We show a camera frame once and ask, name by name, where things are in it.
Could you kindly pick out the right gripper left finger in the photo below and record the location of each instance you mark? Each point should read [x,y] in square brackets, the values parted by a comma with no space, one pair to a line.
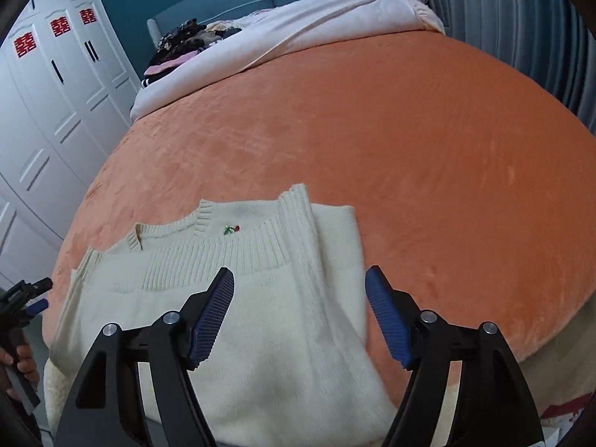
[104,406]

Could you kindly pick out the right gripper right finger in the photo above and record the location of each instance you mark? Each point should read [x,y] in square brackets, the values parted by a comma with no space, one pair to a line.
[494,405]

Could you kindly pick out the cream knit sweater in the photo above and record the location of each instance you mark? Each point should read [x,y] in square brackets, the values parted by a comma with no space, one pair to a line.
[289,366]

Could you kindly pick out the dark clothes pile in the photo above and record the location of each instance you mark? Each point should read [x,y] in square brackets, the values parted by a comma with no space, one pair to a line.
[182,44]

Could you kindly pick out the person left hand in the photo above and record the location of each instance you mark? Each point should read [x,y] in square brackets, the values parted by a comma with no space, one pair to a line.
[24,362]

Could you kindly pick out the cream fleece blanket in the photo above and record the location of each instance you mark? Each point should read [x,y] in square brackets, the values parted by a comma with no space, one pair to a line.
[57,386]

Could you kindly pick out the white wardrobe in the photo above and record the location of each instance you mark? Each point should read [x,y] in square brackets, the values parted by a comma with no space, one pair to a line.
[67,88]

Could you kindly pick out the orange plush bedspread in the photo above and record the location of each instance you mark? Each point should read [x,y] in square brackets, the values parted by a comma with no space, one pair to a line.
[474,188]

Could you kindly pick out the blue grey curtain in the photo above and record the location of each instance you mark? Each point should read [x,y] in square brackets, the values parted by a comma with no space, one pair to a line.
[546,40]

